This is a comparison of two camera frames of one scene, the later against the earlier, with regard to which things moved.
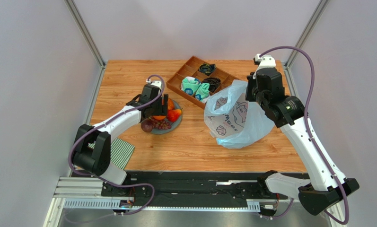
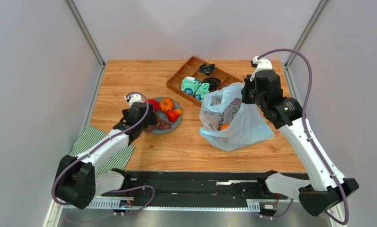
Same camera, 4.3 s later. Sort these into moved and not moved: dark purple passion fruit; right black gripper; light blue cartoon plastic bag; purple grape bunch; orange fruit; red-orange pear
Moved: orange fruit; light blue cartoon plastic bag
Not moved: right black gripper; dark purple passion fruit; red-orange pear; purple grape bunch
